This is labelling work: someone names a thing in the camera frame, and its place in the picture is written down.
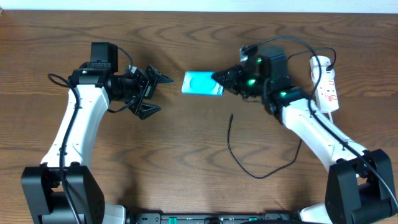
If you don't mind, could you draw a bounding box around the silver Galaxy smartphone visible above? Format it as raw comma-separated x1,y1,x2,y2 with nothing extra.
181,71,224,96

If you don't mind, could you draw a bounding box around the black charger cable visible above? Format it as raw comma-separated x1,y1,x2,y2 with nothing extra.
227,47,337,180

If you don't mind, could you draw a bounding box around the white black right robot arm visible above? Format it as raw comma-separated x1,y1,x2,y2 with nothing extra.
211,47,397,223

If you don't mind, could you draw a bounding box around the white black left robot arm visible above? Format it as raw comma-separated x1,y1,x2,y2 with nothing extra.
21,42,171,223

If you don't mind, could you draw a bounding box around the white power strip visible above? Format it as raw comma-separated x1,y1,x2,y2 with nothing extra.
310,55,339,113

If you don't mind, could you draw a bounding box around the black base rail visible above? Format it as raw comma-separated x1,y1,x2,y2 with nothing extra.
126,212,302,224

